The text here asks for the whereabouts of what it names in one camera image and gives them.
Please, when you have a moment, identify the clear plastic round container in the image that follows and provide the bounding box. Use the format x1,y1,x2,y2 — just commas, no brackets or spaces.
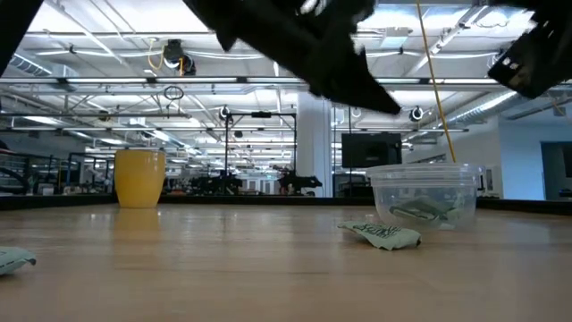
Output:
365,162,487,230

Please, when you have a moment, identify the black background station frame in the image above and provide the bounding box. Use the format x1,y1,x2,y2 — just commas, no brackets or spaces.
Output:
224,111,299,198

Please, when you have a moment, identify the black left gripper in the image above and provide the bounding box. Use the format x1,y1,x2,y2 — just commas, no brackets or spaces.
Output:
181,0,402,115

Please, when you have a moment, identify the yellow hanging cable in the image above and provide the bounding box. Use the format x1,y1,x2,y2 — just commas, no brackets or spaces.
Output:
415,0,458,165

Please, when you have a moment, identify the black monitor screen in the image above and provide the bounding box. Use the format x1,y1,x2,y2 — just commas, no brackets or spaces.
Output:
341,131,403,169

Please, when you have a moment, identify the yellow cup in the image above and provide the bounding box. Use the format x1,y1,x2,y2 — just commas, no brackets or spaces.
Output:
114,148,167,209

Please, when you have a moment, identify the green white sweetener packet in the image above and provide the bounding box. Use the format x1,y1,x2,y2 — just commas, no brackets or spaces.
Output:
337,220,423,252
388,195,448,223
0,246,38,276
440,191,466,223

